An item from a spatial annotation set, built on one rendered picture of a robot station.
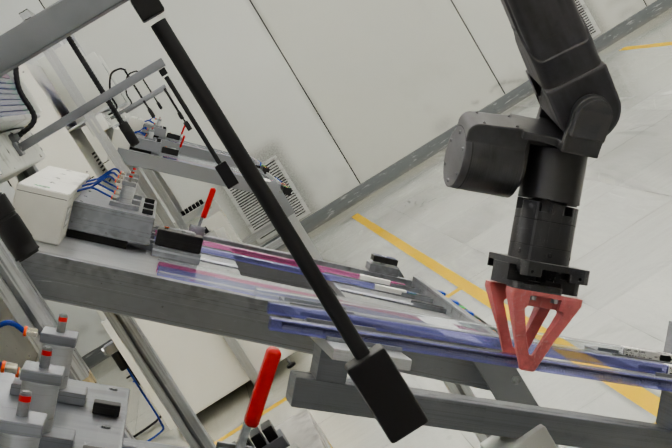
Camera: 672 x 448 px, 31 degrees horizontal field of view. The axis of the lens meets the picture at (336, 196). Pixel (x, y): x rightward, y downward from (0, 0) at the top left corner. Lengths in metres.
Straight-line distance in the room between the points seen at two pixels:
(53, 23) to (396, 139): 7.92
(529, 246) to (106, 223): 1.04
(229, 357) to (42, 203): 3.52
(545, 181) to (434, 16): 7.44
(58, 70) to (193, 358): 1.35
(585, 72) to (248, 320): 0.78
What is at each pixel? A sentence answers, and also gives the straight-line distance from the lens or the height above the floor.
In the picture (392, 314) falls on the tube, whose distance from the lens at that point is 1.33.
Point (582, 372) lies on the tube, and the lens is 1.16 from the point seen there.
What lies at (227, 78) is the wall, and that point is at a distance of 8.34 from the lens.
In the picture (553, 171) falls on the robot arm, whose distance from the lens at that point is 1.12.
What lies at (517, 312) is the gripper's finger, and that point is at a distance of 1.10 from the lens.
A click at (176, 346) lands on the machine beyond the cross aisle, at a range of 5.34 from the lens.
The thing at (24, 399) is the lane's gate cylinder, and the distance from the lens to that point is 0.63.
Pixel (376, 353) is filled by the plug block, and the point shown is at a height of 1.13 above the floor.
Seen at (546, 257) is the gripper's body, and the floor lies 0.99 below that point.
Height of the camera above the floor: 1.29
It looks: 8 degrees down
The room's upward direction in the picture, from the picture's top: 31 degrees counter-clockwise
